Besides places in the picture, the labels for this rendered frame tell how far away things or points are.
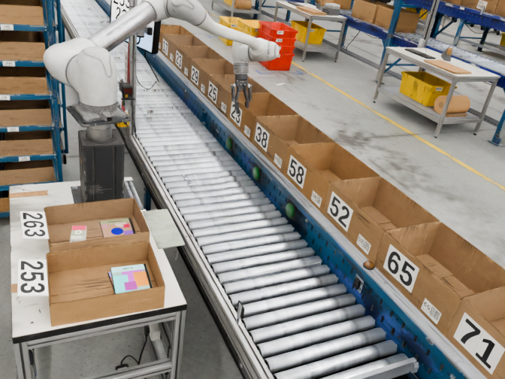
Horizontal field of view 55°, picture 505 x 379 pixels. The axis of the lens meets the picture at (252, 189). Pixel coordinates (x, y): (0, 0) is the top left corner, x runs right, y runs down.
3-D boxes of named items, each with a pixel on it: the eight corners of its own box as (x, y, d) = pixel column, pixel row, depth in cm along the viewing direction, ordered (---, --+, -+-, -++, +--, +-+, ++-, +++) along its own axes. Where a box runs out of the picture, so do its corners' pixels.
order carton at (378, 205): (321, 213, 222) (329, 181, 214) (372, 206, 235) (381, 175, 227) (373, 265, 192) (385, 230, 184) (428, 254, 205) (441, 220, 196)
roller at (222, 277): (210, 281, 198) (212, 272, 196) (317, 261, 220) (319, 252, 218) (215, 289, 194) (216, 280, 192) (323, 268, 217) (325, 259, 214)
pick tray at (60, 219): (44, 226, 208) (43, 206, 203) (134, 215, 224) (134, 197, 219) (51, 266, 186) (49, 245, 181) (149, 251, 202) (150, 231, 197)
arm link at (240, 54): (228, 63, 283) (248, 62, 277) (228, 35, 280) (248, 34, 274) (237, 64, 293) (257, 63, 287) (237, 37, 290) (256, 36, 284)
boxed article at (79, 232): (86, 234, 206) (86, 225, 204) (84, 248, 197) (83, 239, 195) (73, 234, 205) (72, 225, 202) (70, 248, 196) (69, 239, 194)
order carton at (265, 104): (226, 118, 312) (229, 92, 304) (267, 116, 325) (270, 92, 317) (251, 144, 282) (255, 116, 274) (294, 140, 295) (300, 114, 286)
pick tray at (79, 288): (46, 274, 182) (45, 252, 177) (149, 260, 197) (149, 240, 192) (50, 327, 160) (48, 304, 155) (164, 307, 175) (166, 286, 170)
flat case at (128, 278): (116, 304, 171) (116, 301, 170) (110, 270, 186) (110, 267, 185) (155, 298, 176) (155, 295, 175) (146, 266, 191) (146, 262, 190)
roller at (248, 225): (186, 237, 223) (187, 228, 221) (284, 222, 245) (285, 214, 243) (189, 243, 219) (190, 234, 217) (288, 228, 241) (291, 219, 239)
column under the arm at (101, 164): (77, 216, 217) (73, 150, 202) (71, 188, 237) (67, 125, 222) (134, 210, 228) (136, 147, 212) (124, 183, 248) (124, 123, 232)
